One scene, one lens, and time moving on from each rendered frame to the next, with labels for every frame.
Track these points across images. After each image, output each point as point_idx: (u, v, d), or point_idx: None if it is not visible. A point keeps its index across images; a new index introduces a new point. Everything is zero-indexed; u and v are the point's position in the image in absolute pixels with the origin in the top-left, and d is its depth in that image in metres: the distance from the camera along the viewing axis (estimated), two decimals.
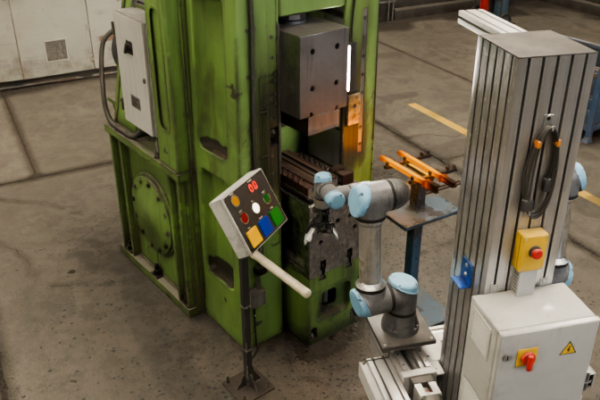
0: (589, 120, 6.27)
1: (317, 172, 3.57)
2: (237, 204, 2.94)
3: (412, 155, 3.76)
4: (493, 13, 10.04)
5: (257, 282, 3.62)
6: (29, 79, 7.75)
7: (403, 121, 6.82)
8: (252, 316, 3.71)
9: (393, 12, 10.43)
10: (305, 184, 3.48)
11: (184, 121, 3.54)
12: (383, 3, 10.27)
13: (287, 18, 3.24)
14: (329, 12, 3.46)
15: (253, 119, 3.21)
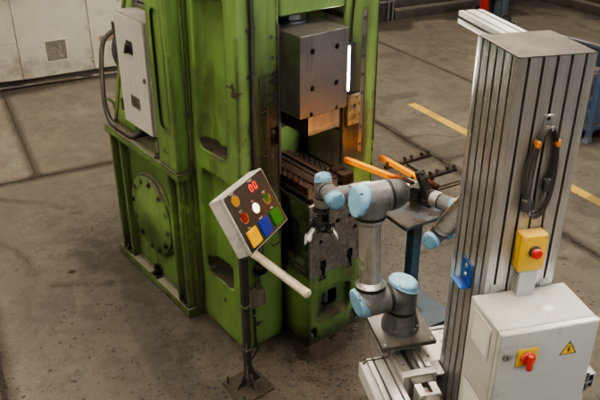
0: (589, 120, 6.27)
1: (317, 172, 3.57)
2: (237, 204, 2.94)
3: (412, 155, 3.76)
4: (493, 13, 10.04)
5: (257, 282, 3.62)
6: (29, 79, 7.75)
7: (403, 121, 6.82)
8: (252, 316, 3.71)
9: (393, 12, 10.43)
10: (305, 184, 3.48)
11: (184, 121, 3.54)
12: (383, 3, 10.27)
13: (287, 18, 3.24)
14: (329, 12, 3.46)
15: (253, 119, 3.21)
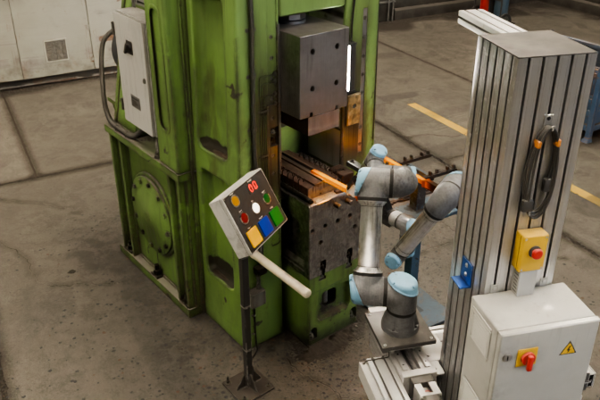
0: (589, 120, 6.27)
1: None
2: (237, 204, 2.94)
3: (412, 155, 3.76)
4: (493, 13, 10.04)
5: (257, 282, 3.62)
6: (29, 79, 7.75)
7: (403, 121, 6.82)
8: (252, 316, 3.71)
9: (393, 12, 10.43)
10: (305, 184, 3.48)
11: (184, 121, 3.54)
12: (383, 3, 10.27)
13: (287, 18, 3.24)
14: (329, 12, 3.46)
15: (253, 119, 3.21)
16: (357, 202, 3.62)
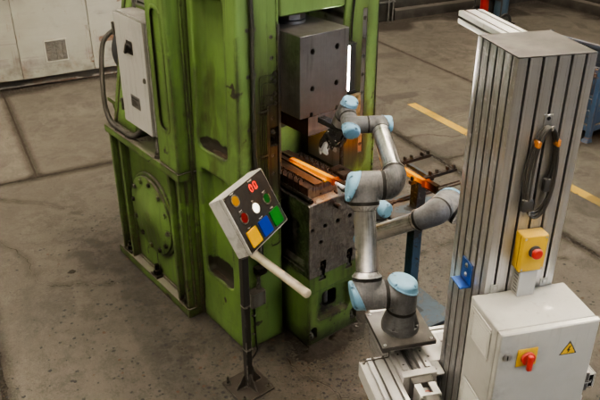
0: (589, 120, 6.27)
1: None
2: (237, 204, 2.94)
3: (412, 155, 3.76)
4: (493, 13, 10.04)
5: (257, 282, 3.62)
6: (29, 79, 7.75)
7: (403, 121, 6.82)
8: (252, 316, 3.71)
9: (393, 12, 10.43)
10: (305, 184, 3.48)
11: (184, 121, 3.54)
12: (383, 3, 10.27)
13: (287, 18, 3.24)
14: (329, 12, 3.46)
15: (253, 119, 3.21)
16: None
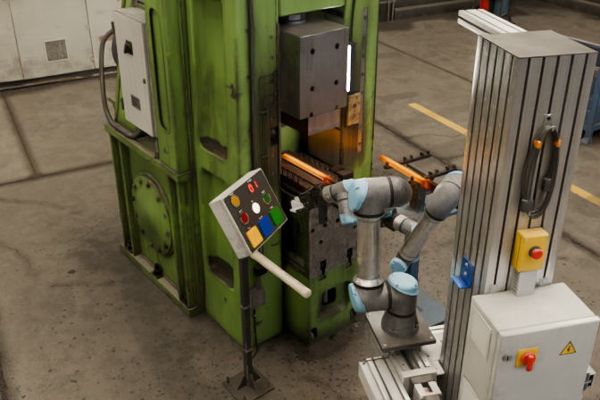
0: (589, 120, 6.27)
1: None
2: (237, 204, 2.94)
3: (412, 155, 3.76)
4: (493, 13, 10.04)
5: (257, 282, 3.62)
6: (29, 79, 7.75)
7: (403, 121, 6.82)
8: (252, 316, 3.71)
9: (393, 12, 10.43)
10: (305, 184, 3.48)
11: (184, 121, 3.54)
12: (383, 3, 10.27)
13: (287, 18, 3.24)
14: (329, 12, 3.46)
15: (253, 119, 3.21)
16: None
